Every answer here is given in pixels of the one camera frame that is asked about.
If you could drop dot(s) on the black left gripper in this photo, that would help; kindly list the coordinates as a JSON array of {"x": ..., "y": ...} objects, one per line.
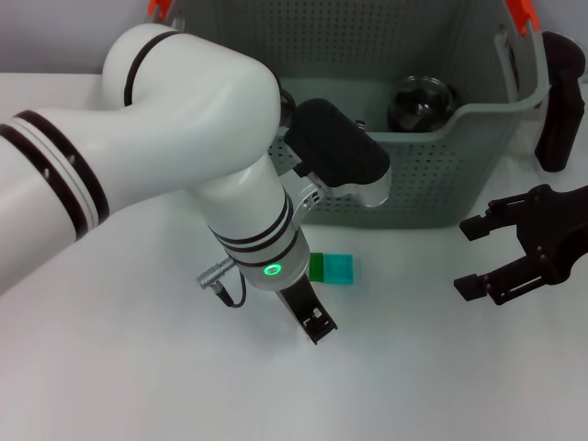
[{"x": 301, "y": 301}]

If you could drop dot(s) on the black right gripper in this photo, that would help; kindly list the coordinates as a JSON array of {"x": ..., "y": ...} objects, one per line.
[{"x": 556, "y": 229}]

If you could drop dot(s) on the grey-green perforated storage bin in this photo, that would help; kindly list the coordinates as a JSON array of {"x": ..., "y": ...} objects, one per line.
[{"x": 436, "y": 184}]

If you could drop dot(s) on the teal toy brick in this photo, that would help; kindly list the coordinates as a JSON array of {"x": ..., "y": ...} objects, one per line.
[{"x": 339, "y": 270}]

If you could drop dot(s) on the small green toy brick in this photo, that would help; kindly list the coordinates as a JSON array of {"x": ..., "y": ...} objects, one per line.
[{"x": 317, "y": 267}]

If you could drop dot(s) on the black curved stand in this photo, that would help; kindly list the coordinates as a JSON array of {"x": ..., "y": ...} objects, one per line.
[{"x": 558, "y": 105}]

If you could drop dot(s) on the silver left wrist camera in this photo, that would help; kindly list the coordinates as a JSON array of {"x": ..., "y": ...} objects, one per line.
[{"x": 340, "y": 147}]

